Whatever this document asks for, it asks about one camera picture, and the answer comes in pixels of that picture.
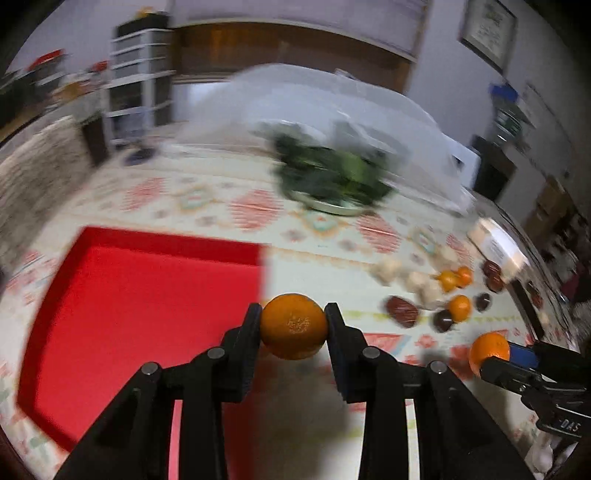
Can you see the brown wooden cabinet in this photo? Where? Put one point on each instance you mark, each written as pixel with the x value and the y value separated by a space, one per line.
pixel 277 50

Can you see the person's right hand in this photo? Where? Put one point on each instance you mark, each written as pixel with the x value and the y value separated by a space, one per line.
pixel 547 457

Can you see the round metal plate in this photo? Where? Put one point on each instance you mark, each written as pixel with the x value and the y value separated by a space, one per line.
pixel 337 210

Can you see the white appliance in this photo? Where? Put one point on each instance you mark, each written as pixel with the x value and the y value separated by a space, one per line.
pixel 466 161

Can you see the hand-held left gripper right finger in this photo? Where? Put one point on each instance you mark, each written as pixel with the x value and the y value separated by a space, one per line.
pixel 333 332

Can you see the white wall chart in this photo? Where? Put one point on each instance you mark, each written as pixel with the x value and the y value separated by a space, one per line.
pixel 545 108

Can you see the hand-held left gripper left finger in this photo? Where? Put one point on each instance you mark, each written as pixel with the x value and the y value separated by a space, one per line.
pixel 254 332

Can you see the small orange kumquat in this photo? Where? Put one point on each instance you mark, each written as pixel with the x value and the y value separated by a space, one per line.
pixel 447 280
pixel 459 308
pixel 465 276

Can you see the white drawer unit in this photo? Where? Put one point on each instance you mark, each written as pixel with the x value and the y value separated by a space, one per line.
pixel 138 64

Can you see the dark leafy greens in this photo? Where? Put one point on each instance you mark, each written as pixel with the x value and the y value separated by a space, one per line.
pixel 330 168

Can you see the large orange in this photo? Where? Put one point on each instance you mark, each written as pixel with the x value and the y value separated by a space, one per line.
pixel 487 350
pixel 293 325

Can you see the clear dome food cover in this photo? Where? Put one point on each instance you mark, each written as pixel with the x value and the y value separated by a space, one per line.
pixel 300 97

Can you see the green stacked goods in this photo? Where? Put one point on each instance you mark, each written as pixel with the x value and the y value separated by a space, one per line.
pixel 508 117

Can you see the cluttered side shelf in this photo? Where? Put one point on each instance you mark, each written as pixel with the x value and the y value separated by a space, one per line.
pixel 51 78

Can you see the large brown dried date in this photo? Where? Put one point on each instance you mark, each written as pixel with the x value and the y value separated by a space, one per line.
pixel 401 311

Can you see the white shiny packet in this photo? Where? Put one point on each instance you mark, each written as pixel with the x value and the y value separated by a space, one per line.
pixel 498 247

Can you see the beige fuzzy cushion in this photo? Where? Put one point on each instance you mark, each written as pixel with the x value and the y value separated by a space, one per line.
pixel 39 161

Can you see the framed wall picture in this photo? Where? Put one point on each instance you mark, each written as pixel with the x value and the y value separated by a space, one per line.
pixel 489 30

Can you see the blue box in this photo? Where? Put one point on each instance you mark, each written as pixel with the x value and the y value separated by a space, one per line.
pixel 504 93

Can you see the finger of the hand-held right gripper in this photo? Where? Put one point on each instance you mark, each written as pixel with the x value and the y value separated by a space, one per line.
pixel 503 371
pixel 524 356

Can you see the small dark brown chestnut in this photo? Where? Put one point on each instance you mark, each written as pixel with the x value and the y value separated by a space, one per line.
pixel 483 302
pixel 492 276
pixel 442 320

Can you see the red box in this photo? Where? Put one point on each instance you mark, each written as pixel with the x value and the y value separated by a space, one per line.
pixel 138 300

